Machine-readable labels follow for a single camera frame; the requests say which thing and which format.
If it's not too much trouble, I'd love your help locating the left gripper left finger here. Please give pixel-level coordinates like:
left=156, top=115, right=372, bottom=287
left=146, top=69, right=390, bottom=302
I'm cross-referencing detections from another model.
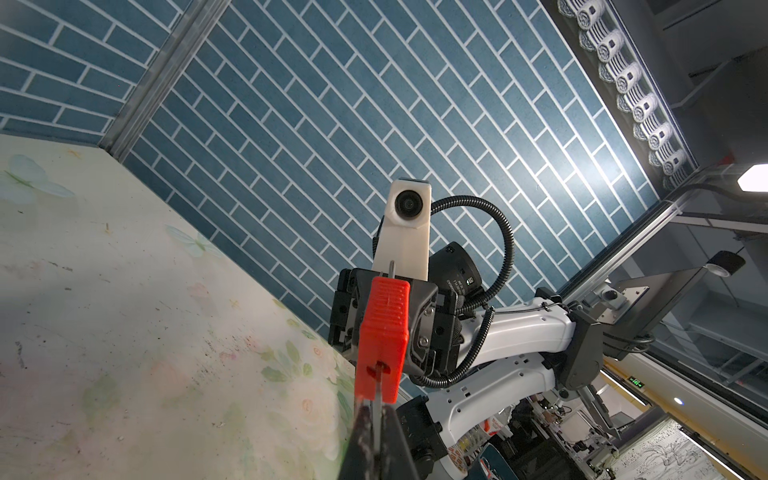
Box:
left=337, top=400, right=377, bottom=480

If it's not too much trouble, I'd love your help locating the red padlock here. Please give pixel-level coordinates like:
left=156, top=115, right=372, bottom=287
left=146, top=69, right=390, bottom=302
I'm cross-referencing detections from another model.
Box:
left=354, top=276, right=410, bottom=404

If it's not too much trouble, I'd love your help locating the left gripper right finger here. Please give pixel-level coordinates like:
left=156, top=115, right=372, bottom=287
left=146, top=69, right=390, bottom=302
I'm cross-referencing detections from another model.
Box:
left=379, top=405, right=419, bottom=480

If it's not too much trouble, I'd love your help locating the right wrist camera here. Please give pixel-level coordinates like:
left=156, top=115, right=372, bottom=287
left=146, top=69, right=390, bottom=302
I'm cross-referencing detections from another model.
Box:
left=373, top=179, right=432, bottom=281

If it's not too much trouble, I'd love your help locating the ceiling light strip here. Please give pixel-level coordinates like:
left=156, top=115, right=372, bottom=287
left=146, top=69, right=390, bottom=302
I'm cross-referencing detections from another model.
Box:
left=556, top=0, right=697, bottom=190

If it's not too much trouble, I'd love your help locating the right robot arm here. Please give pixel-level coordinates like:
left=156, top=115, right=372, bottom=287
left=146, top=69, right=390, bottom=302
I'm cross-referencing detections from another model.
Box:
left=328, top=243, right=603, bottom=479

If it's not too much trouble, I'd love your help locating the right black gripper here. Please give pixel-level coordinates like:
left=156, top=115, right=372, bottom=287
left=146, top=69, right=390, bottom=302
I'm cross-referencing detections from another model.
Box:
left=328, top=242, right=483, bottom=375

